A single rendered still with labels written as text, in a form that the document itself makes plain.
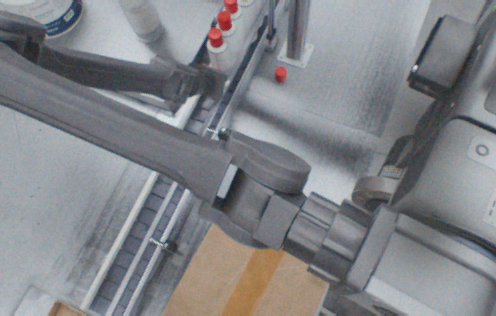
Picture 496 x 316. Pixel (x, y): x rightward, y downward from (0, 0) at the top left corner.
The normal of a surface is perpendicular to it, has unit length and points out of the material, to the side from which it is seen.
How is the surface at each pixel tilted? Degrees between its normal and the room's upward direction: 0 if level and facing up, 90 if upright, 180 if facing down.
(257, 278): 0
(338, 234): 6
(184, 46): 0
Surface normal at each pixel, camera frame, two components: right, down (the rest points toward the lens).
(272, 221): -0.30, 0.15
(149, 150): -0.08, 0.26
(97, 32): -0.04, -0.34
